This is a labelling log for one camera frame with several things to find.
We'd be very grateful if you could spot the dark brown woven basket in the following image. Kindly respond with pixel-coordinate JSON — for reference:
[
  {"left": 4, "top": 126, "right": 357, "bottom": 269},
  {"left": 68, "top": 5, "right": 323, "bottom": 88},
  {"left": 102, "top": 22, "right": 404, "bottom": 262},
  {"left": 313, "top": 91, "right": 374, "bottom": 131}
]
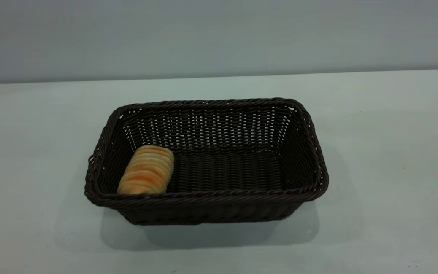
[{"left": 85, "top": 98, "right": 329, "bottom": 226}]

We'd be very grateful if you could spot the ridged golden bread roll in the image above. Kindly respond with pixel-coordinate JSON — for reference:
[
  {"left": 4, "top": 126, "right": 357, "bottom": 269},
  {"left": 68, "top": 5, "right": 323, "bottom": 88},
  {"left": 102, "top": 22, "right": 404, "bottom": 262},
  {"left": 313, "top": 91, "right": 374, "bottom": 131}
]
[{"left": 117, "top": 145, "right": 175, "bottom": 195}]

